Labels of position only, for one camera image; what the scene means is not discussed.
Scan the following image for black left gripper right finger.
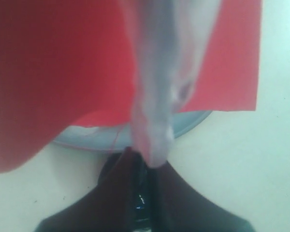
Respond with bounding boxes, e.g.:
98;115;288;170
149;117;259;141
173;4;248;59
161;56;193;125
148;163;254;232

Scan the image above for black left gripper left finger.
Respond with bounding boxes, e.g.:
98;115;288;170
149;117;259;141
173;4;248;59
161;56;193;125
36;147;143;232

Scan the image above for red flag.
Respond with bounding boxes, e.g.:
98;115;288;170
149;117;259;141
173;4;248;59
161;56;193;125
0;0;262;173

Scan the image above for black round flag base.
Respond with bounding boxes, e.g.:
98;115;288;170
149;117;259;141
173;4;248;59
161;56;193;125
97;152;170;232

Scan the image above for round steel plate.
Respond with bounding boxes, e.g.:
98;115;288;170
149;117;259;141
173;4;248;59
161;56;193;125
53;111;212;153

